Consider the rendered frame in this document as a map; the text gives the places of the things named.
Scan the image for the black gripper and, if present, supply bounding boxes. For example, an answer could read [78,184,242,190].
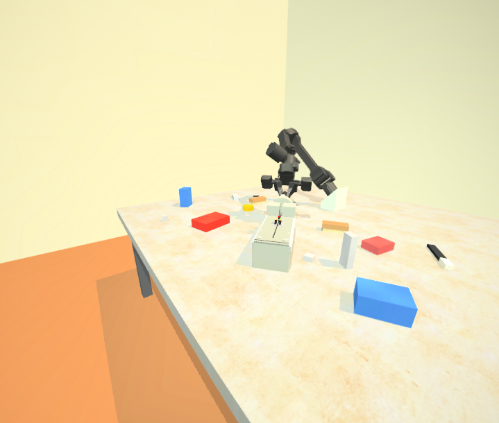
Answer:
[261,171,312,198]

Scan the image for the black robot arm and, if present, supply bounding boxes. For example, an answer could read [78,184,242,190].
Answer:
[266,128,337,196]

